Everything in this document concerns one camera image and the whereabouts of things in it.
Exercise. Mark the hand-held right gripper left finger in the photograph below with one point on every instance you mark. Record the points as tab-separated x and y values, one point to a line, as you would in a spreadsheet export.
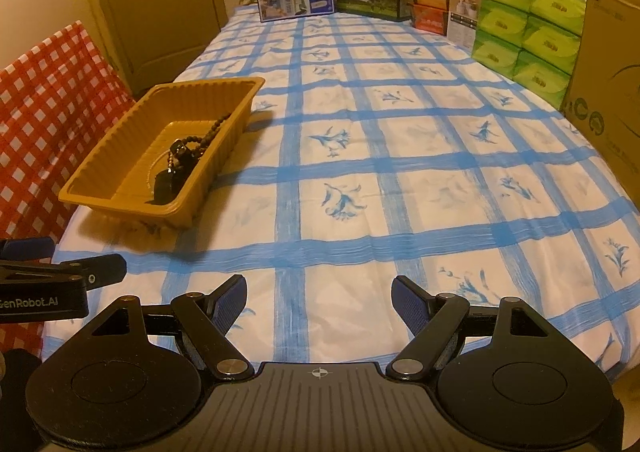
227	304

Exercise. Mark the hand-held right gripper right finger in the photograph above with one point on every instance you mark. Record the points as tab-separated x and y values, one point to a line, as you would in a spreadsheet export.
410	304

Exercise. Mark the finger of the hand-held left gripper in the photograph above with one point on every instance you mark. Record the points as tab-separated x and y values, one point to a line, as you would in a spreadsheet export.
27	248
100	269

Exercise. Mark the golden plastic tray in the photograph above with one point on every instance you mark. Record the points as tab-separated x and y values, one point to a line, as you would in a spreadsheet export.
100	171

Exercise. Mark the black pendant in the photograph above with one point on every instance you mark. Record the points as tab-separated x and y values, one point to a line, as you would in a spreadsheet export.
181	152

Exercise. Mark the red checked cloth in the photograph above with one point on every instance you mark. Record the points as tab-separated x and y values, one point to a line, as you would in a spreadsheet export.
40	96

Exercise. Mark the blue checked floral bedsheet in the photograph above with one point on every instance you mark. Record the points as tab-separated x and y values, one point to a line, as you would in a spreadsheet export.
425	141

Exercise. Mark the red label noodle bowl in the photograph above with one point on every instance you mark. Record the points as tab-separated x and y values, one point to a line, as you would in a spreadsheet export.
429	19

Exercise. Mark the stack of green tissue packs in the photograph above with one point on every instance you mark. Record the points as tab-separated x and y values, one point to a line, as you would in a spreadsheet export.
530	36

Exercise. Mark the white printed box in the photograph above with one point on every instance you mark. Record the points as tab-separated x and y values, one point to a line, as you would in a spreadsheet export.
465	14

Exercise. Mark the large cardboard box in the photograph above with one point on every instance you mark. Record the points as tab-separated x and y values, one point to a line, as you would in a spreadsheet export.
610	56

